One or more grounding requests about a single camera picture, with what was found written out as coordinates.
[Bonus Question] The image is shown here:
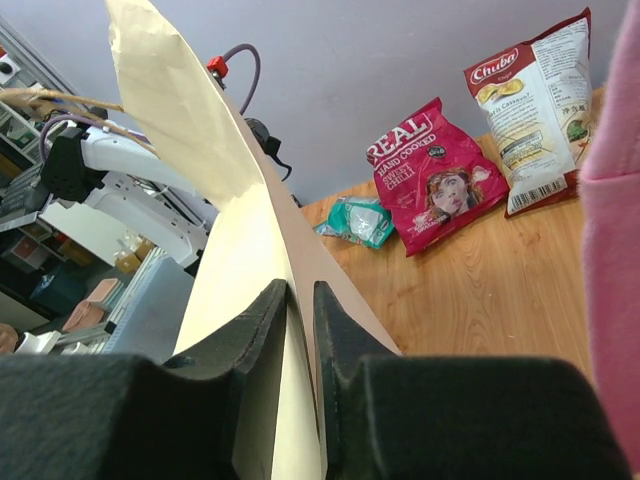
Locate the brown paper bag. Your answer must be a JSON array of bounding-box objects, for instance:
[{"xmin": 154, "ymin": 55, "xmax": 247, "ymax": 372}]
[{"xmin": 107, "ymin": 1, "xmax": 397, "ymax": 479}]

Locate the pink t-shirt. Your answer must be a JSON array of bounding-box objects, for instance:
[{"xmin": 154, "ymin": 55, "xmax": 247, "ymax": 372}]
[{"xmin": 579, "ymin": 1, "xmax": 639, "ymax": 472}]

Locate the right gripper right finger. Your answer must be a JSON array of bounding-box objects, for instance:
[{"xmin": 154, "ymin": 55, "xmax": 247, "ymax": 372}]
[{"xmin": 313, "ymin": 282, "xmax": 632, "ymax": 479}]

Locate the red white chips bag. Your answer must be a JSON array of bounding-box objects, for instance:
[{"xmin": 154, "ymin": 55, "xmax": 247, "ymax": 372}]
[{"xmin": 464, "ymin": 9, "xmax": 595, "ymax": 217}]

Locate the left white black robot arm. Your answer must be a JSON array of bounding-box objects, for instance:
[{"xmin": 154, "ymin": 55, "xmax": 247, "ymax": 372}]
[{"xmin": 39, "ymin": 114, "xmax": 217, "ymax": 276}]

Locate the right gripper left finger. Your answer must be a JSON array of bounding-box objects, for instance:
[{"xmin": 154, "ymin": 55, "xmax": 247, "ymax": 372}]
[{"xmin": 1, "ymin": 280, "xmax": 288, "ymax": 479}]

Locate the teal white snack packet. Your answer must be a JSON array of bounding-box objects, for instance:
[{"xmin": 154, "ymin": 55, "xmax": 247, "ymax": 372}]
[{"xmin": 314, "ymin": 196, "xmax": 395, "ymax": 249}]

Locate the magenta crisps bag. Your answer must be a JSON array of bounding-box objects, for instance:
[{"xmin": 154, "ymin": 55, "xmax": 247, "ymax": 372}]
[{"xmin": 366, "ymin": 97, "xmax": 509, "ymax": 257}]

